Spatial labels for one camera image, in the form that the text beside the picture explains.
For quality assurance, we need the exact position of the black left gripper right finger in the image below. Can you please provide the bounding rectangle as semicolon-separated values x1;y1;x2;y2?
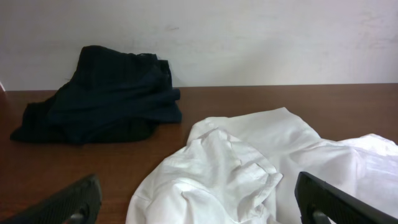
294;172;397;224

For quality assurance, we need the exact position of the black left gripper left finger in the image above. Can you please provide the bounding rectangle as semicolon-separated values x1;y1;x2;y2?
1;174;102;224

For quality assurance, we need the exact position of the white t-shirt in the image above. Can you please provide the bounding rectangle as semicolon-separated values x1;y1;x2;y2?
126;108;397;224

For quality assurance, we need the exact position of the dark navy folded clothes pile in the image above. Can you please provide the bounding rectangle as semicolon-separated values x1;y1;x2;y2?
10;45;182;144

